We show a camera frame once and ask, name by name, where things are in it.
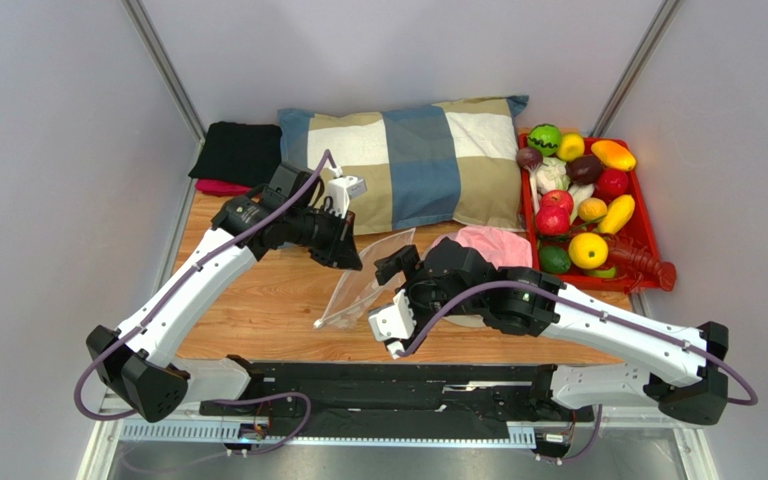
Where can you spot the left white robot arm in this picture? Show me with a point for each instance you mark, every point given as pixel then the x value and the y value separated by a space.
pixel 138 360

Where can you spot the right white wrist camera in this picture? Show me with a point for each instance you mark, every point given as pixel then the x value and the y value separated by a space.
pixel 393 324

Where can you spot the red apple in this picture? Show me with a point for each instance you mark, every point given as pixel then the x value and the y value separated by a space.
pixel 559 199
pixel 552 221

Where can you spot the pink folded cloth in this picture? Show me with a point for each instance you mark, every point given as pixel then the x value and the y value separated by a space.
pixel 220 188

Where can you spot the yellow banana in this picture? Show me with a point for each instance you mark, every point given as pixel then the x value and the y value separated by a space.
pixel 619 213

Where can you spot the yellow lemon top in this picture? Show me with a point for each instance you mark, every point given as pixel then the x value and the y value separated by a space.
pixel 571 147

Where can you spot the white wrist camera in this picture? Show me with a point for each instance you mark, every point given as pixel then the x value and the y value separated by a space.
pixel 340 192
pixel 393 324

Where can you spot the black folded cloth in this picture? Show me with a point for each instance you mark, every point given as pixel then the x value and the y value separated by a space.
pixel 242 154

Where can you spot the right aluminium frame post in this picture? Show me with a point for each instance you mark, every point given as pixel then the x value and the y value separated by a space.
pixel 657 28

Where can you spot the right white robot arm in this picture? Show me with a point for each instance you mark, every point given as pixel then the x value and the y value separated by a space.
pixel 677 369

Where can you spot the green watermelon ball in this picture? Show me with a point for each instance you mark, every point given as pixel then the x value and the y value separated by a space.
pixel 546 138

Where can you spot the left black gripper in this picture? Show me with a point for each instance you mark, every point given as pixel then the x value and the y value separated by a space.
pixel 341 251

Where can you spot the red toy lobster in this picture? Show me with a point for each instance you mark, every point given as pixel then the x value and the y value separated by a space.
pixel 641 264

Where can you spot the aluminium frame post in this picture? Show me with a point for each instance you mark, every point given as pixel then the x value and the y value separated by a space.
pixel 657 28
pixel 144 26

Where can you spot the orange small fruit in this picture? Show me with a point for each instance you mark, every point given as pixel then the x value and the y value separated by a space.
pixel 592 209

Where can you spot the orange yellow mango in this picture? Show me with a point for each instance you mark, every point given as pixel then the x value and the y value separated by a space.
pixel 613 155

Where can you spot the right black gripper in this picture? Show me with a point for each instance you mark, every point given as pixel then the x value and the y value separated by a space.
pixel 413 277

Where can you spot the red tomato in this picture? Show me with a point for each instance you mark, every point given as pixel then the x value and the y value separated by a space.
pixel 611 184

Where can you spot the white radish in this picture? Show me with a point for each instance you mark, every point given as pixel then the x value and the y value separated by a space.
pixel 579 194

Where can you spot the yellow apple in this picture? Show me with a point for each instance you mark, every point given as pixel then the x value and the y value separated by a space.
pixel 588 251

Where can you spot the dark purple fruit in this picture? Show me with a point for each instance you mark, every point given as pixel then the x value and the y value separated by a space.
pixel 585 170

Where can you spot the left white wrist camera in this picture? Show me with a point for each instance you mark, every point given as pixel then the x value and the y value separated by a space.
pixel 340 192

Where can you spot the green avocado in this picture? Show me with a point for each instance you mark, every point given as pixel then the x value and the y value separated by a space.
pixel 554 260

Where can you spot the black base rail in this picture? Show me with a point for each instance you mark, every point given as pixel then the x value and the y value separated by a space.
pixel 398 401

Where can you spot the checkered blue beige pillow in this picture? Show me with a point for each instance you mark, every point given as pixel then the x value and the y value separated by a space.
pixel 422 165

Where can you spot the green lime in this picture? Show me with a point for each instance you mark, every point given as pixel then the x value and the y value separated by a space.
pixel 604 272

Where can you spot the left aluminium frame post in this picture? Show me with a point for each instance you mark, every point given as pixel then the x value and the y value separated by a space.
pixel 144 26

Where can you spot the pink bucket hat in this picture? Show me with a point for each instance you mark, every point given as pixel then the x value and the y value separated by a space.
pixel 499 247

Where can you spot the clear dotted zip bag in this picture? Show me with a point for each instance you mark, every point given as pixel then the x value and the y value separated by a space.
pixel 357 291

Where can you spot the purple onion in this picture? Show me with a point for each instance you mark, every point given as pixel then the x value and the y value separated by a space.
pixel 529 159

